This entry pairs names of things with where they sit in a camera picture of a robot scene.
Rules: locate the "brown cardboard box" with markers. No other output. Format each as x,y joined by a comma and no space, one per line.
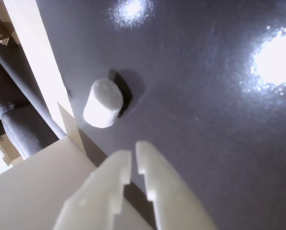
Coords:
1,31

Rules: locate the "dark table mat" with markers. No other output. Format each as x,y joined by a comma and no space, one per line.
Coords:
205,143

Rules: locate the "grey fabric sofa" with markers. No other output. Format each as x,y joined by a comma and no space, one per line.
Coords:
20,124

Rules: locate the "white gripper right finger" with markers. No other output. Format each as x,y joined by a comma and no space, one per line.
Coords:
171,196

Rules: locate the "white gauze roll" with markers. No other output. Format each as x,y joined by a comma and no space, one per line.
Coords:
102,105

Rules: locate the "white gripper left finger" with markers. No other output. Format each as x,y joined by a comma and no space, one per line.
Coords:
97,191

